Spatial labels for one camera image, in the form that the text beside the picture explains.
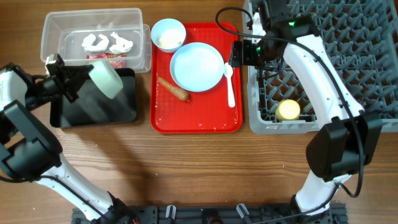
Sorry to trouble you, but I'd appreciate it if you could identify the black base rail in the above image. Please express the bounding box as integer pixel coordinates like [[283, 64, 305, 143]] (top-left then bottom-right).
[[71, 203, 348, 224]]

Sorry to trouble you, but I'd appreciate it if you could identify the yellow plastic cup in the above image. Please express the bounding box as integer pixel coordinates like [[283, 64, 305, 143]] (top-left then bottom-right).
[[275, 100, 300, 121]]

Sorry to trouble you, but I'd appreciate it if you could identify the black plastic bin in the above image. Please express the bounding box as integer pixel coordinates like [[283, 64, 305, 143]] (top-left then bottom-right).
[[50, 68, 137, 128]]

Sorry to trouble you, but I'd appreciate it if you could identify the clear plastic bin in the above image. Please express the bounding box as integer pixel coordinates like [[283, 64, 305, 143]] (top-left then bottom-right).
[[40, 8, 152, 73]]

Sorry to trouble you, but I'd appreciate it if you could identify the white tissue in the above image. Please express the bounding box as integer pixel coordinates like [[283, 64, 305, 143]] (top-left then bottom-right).
[[109, 32, 134, 54]]

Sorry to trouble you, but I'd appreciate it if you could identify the light blue rice bowl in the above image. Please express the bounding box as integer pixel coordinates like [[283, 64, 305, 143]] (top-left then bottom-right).
[[151, 19, 187, 53]]

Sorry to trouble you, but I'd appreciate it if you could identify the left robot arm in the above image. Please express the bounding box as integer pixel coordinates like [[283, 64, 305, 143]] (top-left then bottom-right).
[[1, 61, 139, 223]]

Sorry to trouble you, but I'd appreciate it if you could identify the orange carrot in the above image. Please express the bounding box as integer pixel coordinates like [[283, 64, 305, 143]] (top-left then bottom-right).
[[158, 77, 189, 101]]

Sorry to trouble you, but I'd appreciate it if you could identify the white plastic spoon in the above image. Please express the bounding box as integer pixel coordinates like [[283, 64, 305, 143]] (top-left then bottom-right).
[[224, 62, 236, 108]]

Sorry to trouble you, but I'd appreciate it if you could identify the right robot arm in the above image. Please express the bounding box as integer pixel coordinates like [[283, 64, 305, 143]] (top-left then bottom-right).
[[229, 1, 382, 222]]

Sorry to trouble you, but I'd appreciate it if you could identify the red snack wrapper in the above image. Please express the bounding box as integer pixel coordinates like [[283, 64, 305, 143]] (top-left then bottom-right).
[[86, 52, 126, 68]]

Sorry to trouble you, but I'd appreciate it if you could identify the grey dishwasher rack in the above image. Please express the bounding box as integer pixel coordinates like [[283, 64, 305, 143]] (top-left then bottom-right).
[[247, 1, 397, 134]]

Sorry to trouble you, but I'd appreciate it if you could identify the mint green bowl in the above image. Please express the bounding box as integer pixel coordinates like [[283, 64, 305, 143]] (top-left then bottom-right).
[[89, 60, 123, 99]]

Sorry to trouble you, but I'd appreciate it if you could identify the light blue plate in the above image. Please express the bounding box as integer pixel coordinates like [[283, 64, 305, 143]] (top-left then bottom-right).
[[170, 42, 224, 92]]

